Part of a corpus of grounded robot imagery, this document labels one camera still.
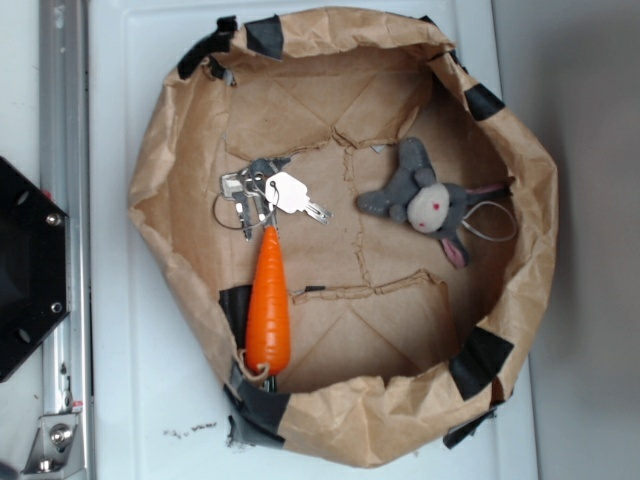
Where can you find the grey plush bunny toy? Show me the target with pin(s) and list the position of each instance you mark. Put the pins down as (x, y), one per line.
(415, 196)

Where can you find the metal corner bracket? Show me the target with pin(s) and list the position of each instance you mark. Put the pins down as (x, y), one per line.
(56, 451)

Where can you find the silver key bunch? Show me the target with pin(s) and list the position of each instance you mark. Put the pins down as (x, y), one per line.
(260, 189)

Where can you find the aluminium frame rail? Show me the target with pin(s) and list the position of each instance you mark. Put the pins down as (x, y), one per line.
(64, 173)

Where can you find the brown paper bag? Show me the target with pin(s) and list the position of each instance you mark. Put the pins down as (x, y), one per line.
(395, 337)

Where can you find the orange plastic carrot keychain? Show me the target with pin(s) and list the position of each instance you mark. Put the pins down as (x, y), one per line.
(268, 334)

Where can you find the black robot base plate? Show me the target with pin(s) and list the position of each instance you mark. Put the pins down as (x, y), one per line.
(33, 268)

